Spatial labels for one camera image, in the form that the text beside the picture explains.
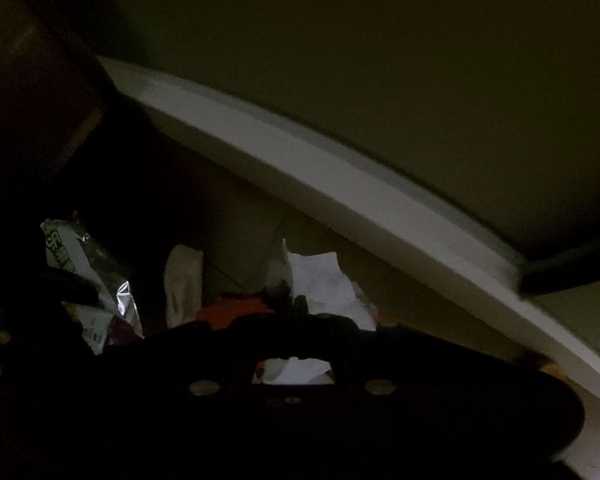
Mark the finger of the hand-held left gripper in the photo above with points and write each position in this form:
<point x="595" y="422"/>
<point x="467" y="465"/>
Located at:
<point x="75" y="286"/>

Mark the white paper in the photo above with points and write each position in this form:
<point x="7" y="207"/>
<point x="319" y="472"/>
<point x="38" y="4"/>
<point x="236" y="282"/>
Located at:
<point x="325" y="280"/>

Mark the orange wrapper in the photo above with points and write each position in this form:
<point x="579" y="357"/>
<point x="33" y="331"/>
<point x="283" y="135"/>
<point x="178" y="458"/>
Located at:
<point x="230" y="312"/>

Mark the white labelled packet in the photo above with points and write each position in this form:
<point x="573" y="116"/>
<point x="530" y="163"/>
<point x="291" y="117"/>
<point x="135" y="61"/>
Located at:
<point x="96" y="332"/>

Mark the dark wooden furniture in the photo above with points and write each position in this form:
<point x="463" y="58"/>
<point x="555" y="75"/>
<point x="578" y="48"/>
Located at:
<point x="25" y="85"/>

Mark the dark door frame bar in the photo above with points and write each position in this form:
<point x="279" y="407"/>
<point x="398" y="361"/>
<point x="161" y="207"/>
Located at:
<point x="570" y="270"/>

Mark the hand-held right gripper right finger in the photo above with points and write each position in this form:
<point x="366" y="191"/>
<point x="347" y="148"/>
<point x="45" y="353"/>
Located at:
<point x="350" y="340"/>

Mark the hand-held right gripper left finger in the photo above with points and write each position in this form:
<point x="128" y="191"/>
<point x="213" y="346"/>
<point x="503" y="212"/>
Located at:
<point x="240" y="335"/>

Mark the white tissue piece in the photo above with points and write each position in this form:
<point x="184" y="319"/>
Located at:
<point x="182" y="285"/>

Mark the green and silver snack wrapper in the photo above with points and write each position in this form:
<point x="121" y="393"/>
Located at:
<point x="75" y="252"/>

